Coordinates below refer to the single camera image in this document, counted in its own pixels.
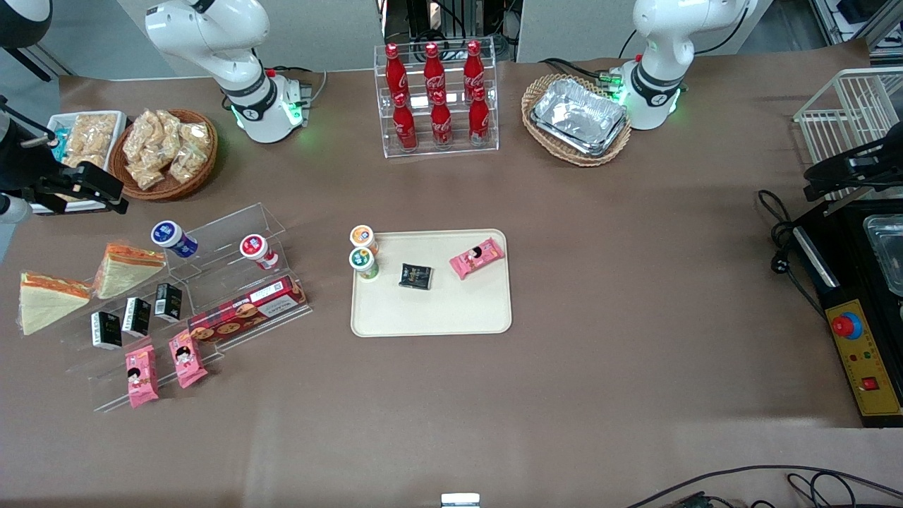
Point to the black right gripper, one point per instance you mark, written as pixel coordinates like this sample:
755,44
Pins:
21,164

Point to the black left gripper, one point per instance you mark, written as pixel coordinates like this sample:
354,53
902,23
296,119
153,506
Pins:
872,164

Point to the triangular sandwich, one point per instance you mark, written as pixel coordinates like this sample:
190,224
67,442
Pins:
127,271
49,303

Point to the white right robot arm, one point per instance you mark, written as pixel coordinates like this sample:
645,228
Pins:
240,42

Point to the cream plastic serving tray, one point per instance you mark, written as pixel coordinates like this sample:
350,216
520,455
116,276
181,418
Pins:
437,310

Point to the flat pack of crackers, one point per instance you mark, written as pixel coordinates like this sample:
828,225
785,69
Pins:
95,127
85,152

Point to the small blue snack packet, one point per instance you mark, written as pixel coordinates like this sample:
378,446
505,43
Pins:
60,152
63,135

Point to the white rectangular snack bin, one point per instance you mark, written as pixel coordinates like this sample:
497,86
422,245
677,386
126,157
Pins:
116,141

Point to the clear bag of crackers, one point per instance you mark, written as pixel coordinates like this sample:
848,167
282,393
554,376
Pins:
147,176
164,127
139,137
185,164
196,135

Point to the brown wicker snack basket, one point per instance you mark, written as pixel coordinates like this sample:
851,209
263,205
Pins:
169,189

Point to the blue lid yogurt cup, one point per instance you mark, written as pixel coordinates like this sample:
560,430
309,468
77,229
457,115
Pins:
171,236

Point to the steel food container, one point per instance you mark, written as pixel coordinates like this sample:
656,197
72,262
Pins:
889,254

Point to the black sealing machine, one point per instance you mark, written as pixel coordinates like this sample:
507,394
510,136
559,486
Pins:
853,282

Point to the small black carton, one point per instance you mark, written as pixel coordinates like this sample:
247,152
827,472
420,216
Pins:
106,330
168,302
136,317

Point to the red emergency stop button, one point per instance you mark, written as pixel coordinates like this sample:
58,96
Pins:
845,325

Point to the clear acrylic tiered display stand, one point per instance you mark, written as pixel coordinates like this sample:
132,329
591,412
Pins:
226,296

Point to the red lid yogurt cup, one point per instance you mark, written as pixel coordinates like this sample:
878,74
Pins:
256,249

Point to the pink snack pack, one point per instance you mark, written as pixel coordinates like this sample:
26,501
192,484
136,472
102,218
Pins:
477,258
141,377
187,358

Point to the red cookie box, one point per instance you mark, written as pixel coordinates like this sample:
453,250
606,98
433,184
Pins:
247,310

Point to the stack of foil trays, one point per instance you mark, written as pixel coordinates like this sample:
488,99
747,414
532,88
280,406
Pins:
578,116

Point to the orange lid yogurt cup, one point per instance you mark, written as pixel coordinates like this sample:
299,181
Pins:
362,237

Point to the green lid yogurt cup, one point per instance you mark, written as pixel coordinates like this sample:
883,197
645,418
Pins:
362,261

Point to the wicker basket with foil trays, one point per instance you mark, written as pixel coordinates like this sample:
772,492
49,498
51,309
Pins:
536,95

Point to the red cola bottle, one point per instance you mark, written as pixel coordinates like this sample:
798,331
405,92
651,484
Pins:
473,65
395,70
433,69
405,127
480,120
441,123

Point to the small black snack packet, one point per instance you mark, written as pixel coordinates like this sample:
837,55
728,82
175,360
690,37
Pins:
415,276

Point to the clear acrylic bottle rack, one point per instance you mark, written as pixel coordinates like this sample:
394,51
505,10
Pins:
487,144

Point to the black equipment rack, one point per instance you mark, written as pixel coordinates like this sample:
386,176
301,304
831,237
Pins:
451,17

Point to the small white device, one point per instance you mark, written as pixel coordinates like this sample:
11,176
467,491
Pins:
460,501

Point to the metal frame shelf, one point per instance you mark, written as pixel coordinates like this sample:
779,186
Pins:
846,17

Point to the red rocker switch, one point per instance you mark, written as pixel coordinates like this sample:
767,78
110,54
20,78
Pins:
870,384

